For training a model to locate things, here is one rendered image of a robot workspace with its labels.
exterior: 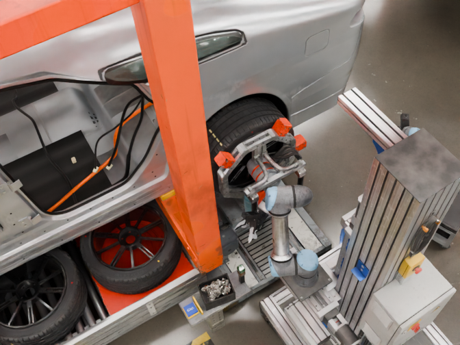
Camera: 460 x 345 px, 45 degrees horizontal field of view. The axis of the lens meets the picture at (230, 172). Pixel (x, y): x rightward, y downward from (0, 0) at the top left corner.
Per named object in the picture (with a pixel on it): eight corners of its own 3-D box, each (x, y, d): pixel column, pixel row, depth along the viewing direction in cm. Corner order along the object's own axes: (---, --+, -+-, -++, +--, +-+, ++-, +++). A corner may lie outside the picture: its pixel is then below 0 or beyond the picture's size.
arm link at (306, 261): (319, 277, 302) (321, 266, 291) (294, 279, 302) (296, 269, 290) (315, 257, 308) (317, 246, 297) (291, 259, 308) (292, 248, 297)
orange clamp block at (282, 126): (278, 129, 343) (285, 117, 338) (285, 137, 339) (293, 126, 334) (270, 129, 338) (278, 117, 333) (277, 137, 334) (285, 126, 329)
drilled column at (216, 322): (218, 313, 387) (213, 290, 353) (225, 325, 382) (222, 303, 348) (205, 320, 385) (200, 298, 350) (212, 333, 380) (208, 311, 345)
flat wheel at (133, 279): (137, 193, 413) (132, 176, 394) (201, 246, 387) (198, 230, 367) (68, 254, 388) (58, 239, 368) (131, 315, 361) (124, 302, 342)
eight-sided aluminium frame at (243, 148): (287, 166, 384) (291, 116, 339) (293, 173, 380) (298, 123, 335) (220, 202, 370) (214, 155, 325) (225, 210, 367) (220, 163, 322)
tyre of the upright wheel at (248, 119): (238, 172, 406) (292, 104, 377) (255, 196, 394) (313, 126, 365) (172, 168, 357) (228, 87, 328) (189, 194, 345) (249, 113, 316)
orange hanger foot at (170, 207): (174, 186, 386) (168, 158, 357) (212, 244, 360) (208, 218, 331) (153, 197, 381) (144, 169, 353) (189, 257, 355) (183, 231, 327)
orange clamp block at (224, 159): (229, 152, 333) (220, 150, 326) (236, 161, 329) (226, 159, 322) (222, 160, 336) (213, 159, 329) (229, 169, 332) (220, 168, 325)
